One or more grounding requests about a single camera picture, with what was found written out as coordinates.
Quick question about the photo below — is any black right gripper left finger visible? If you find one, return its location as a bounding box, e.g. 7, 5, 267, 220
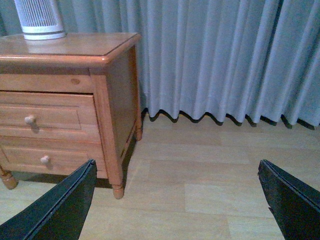
0, 159, 97, 240

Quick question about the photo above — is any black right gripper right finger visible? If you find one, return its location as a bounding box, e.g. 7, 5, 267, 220
257, 159, 320, 240

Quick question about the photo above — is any wooden drawer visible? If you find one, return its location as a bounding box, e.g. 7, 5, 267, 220
0, 137, 107, 179
0, 91, 101, 143

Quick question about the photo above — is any wooden nightstand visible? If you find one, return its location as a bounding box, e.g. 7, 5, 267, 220
0, 33, 142, 199

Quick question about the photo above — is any grey curtain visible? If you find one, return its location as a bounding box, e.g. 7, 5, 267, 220
0, 0, 320, 131

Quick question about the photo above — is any white cylindrical air purifier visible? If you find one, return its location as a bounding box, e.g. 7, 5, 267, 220
14, 0, 66, 41

